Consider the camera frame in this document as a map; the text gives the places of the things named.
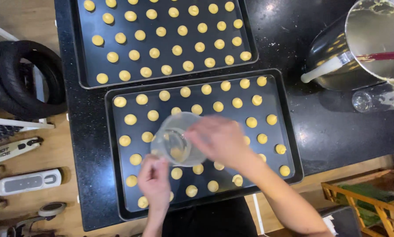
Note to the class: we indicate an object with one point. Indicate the person's left hand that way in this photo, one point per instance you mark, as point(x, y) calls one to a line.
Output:
point(155, 187)

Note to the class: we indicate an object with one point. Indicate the person's right hand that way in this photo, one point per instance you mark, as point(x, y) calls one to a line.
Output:
point(223, 141)

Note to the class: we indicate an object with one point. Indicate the person's right fingers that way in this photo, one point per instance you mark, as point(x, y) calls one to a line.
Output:
point(198, 135)

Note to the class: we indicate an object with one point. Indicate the person's left fingers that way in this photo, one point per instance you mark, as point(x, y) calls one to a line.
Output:
point(152, 166)

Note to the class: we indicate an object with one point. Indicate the clear plastic cup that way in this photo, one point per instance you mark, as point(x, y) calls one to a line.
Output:
point(175, 144)

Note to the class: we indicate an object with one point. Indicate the rows of yellow dough balls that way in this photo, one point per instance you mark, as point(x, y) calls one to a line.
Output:
point(154, 52)
point(218, 106)

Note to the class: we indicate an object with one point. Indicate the person's black clothing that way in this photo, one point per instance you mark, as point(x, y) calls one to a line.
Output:
point(210, 219)

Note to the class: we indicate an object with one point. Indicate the dark baking tray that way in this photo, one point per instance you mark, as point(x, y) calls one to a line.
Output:
point(95, 62)
point(282, 108)

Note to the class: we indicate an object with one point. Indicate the grey scooter wheel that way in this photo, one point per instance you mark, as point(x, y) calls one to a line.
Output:
point(52, 209)

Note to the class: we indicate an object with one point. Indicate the white and grey scooter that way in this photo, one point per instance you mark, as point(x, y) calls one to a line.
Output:
point(26, 182)

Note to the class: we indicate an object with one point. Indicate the white metal rack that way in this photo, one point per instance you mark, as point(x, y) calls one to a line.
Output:
point(16, 123)

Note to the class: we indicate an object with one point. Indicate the white scooter deck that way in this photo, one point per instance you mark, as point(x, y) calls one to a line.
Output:
point(9, 150)

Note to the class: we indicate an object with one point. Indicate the steel mixing bowl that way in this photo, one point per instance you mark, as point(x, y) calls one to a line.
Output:
point(328, 46)

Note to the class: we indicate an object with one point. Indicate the dark grey bin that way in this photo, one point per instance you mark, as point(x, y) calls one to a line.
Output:
point(343, 222)

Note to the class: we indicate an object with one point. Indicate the wooden crate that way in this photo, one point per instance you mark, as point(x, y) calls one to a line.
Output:
point(378, 204)

